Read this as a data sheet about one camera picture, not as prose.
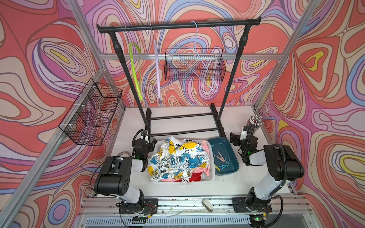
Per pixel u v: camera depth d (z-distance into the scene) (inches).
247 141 28.9
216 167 33.9
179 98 46.5
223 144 37.7
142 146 28.3
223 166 34.0
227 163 34.2
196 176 30.1
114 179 17.6
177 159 30.1
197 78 41.3
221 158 35.0
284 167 17.9
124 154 36.5
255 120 34.7
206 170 30.9
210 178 30.5
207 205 28.3
